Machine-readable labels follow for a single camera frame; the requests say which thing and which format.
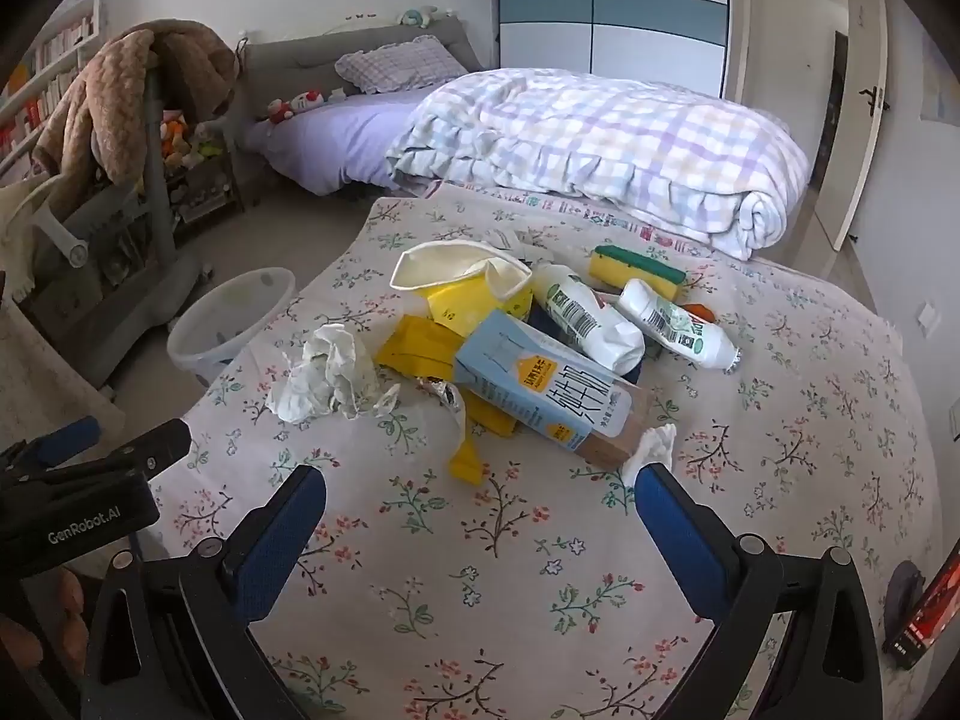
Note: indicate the grey padded headboard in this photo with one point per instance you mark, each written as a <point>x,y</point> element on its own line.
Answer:
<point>300,64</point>

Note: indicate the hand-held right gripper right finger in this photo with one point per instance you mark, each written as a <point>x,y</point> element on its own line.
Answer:
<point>679,540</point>

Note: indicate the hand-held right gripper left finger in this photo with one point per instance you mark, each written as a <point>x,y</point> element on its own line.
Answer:
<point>277,540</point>

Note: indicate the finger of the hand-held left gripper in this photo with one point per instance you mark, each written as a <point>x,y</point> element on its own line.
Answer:
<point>71,439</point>
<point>161,444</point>

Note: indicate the white door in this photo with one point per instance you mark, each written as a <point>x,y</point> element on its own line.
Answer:
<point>862,165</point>

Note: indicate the white and yellow paper bag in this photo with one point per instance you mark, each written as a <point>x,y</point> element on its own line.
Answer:
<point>450,270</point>

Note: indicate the white and blue wardrobe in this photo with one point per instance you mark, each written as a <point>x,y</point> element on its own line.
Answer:
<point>615,15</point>

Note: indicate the light blue milk carton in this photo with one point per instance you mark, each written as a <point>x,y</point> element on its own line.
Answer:
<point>517,375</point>

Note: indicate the yellow sponge green backing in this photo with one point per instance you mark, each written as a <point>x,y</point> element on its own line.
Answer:
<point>630,271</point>

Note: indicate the floral quilt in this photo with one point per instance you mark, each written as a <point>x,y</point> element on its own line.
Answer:
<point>487,577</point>

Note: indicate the red and black box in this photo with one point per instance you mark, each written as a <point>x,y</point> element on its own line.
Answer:
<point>930,607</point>

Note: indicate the yellow packet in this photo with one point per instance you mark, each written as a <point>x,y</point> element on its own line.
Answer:
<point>416,349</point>

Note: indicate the low toy shelf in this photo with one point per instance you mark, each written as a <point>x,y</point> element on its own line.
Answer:
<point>210,191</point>

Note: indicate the torn yellow wrapper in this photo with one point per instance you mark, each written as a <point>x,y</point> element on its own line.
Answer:
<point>465,457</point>

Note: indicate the brown fleece blanket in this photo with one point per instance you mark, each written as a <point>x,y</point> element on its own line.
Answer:
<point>112,90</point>

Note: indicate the plaid ruffled duvet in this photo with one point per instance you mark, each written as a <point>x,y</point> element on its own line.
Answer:
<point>600,135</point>

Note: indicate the white bookshelf with books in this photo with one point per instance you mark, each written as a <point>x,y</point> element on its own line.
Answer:
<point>60,52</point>

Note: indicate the small white tissue piece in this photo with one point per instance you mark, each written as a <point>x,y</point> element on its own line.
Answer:
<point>656,442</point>

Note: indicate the white dotted plastic bin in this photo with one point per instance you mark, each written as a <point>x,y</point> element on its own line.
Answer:
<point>201,360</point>

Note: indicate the white plastic bottle green label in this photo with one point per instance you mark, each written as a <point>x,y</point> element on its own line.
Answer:
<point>667,322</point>
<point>585,315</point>

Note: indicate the person's left hand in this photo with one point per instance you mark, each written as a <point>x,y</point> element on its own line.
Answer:
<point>73,600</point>

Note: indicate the pile of plush toys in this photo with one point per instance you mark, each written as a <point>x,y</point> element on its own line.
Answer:
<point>184,139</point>

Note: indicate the cream knit cloth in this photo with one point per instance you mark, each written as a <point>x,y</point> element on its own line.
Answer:
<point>16,240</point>

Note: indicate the green plush toy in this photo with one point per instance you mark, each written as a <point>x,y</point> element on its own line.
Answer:
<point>416,17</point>

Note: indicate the white and red plush cat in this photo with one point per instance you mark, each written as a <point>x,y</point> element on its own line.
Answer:
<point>296,103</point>

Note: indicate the small orange wrapper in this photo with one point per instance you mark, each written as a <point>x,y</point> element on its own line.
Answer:
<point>703,312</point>

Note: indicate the purple sheeted bed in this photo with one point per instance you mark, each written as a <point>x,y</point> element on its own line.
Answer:
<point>337,142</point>

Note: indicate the plaid ruffled pillow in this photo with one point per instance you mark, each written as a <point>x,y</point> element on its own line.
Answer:
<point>397,64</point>

